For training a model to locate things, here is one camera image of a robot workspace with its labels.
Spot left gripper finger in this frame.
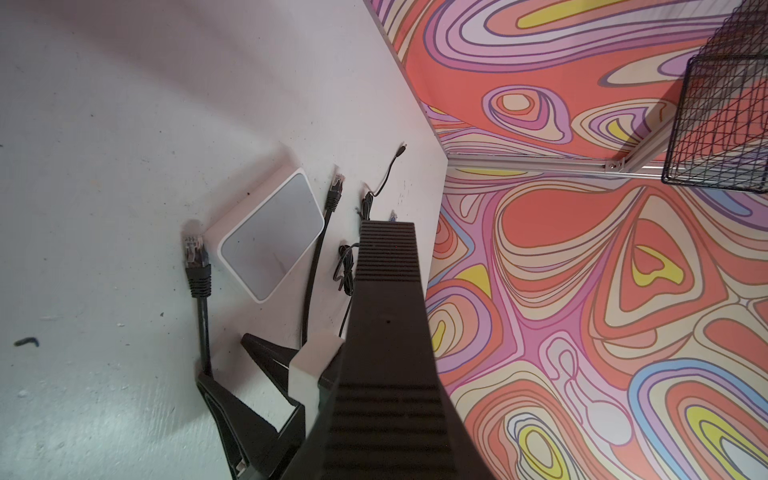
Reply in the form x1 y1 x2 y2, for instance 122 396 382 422
197 333 342 479

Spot rear black wire basket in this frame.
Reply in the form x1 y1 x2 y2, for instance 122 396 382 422
661 1 767 194

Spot black power adapter with cord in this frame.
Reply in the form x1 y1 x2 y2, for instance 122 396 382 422
332 142 408 337

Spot black ethernet cable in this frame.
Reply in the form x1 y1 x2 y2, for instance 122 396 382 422
182 173 344 379

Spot white square router box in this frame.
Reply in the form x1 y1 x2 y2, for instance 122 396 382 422
203 165 326 303

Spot black network switch box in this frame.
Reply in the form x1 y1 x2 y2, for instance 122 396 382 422
281 220 496 480

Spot aluminium frame struts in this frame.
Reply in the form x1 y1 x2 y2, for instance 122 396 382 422
447 116 675 179

